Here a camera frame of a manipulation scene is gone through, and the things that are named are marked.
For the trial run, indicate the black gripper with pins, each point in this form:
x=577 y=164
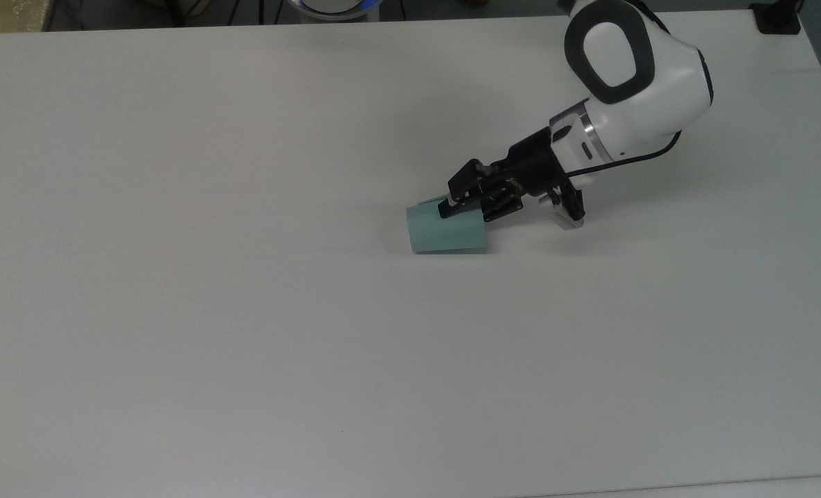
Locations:
x=534 y=162

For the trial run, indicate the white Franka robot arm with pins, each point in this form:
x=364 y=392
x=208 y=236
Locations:
x=666 y=90

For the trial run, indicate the black table clamp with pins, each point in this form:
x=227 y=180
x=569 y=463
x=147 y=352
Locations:
x=777 y=21

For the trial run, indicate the silver black gripper-side bracket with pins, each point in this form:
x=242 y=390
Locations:
x=568 y=204

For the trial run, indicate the teal faceted plastic cup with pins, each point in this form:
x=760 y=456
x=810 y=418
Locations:
x=445 y=235

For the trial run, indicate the yellowish board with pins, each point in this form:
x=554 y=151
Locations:
x=5 y=15

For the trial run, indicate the white adjoining table top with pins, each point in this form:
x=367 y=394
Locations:
x=728 y=489

